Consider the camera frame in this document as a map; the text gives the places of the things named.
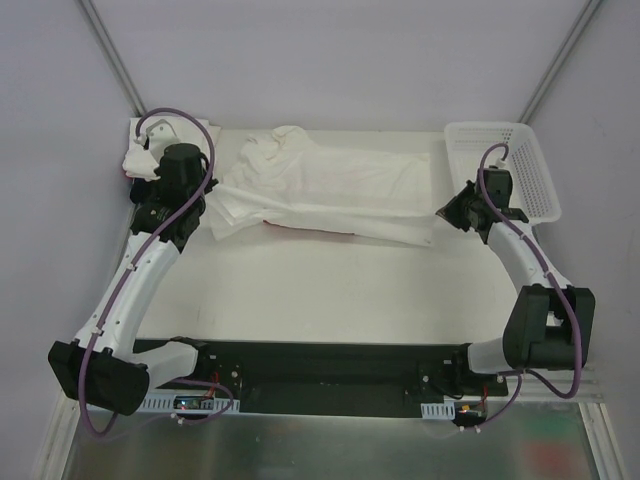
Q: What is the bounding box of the aluminium frame post right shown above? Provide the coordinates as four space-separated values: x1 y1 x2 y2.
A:
517 0 606 124

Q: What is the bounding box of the aluminium frame post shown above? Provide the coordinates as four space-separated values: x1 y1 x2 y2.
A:
517 0 606 124
75 0 147 116

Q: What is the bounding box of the white plastic basket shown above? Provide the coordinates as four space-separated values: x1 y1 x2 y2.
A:
443 122 561 226

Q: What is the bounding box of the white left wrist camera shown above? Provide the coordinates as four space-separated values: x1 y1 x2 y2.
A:
134 118 179 150

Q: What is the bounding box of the white t shirt red print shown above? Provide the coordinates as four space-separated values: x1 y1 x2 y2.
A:
207 126 435 247

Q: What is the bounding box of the aluminium frame post left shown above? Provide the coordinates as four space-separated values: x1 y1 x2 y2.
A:
75 0 147 116

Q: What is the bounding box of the folded white t shirt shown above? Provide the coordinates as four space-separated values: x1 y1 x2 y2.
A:
122 115 209 182

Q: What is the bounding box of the white slotted cable duct right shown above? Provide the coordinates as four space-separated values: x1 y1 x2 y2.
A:
420 400 487 421

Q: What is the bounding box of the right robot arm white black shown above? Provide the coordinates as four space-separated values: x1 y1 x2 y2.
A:
437 167 595 395

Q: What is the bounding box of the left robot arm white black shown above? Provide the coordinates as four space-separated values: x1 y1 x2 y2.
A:
48 143 216 415

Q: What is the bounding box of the white slotted cable duct left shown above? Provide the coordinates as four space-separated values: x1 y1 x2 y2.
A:
137 393 240 415

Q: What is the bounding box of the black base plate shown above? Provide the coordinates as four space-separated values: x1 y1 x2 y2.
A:
192 341 508 418

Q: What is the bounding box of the white slotted cable duct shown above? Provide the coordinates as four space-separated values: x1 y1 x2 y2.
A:
137 393 240 415
420 400 487 421

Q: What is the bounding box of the aluminium front rail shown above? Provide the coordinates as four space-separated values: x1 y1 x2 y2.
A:
503 366 604 403

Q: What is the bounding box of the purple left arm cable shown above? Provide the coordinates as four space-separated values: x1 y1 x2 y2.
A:
78 107 216 440

